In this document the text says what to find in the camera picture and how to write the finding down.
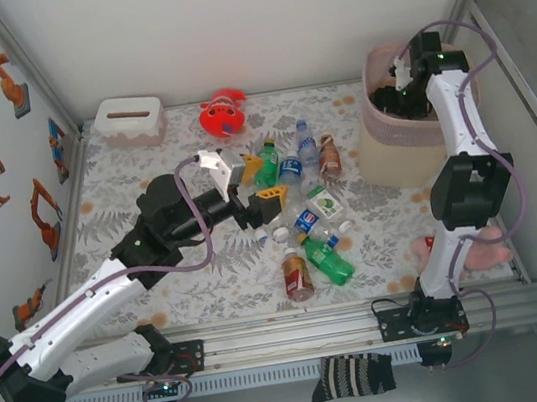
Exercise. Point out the white tissue box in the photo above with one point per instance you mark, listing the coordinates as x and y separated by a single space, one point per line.
128 123

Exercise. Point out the small circuit board green LED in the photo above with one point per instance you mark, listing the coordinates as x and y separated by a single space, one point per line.
165 388
443 339

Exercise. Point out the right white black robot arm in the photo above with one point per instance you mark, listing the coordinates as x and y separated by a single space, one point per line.
458 117

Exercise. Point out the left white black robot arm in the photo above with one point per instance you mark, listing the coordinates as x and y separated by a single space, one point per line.
77 305

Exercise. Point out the black white striped sock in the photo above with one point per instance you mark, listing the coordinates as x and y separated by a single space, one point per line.
350 376

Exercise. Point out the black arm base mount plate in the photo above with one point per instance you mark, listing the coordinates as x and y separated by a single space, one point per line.
190 354
393 324

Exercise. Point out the clear bottle blue label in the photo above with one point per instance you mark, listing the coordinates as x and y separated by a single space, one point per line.
290 170

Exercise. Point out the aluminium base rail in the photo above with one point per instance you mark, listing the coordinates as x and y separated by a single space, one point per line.
288 332

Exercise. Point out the water bottle blue lettering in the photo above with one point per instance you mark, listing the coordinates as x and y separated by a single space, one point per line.
307 147

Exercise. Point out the brown drink bottle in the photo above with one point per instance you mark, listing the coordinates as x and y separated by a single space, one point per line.
329 159

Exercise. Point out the floral tablecloth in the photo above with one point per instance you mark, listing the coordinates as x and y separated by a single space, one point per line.
186 294

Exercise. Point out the Pepsi bottle blue cap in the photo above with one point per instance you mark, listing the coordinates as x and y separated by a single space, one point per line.
308 221

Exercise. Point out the pink plush red dotted dress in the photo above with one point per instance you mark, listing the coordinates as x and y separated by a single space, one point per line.
489 254

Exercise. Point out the beige bin pink mesh liner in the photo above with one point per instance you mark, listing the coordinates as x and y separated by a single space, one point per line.
393 157

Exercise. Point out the red plush fish toy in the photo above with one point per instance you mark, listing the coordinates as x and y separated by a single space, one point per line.
220 117

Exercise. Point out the blue orange wall sticker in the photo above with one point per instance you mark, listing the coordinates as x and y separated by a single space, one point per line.
56 141

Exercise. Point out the red gold label bottle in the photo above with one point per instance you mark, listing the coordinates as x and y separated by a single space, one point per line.
297 277

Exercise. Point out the green soda bottle yellow cap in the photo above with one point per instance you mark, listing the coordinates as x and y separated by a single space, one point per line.
270 162
331 262

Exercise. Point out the clear bottle lime label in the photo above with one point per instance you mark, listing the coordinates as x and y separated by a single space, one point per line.
327 205

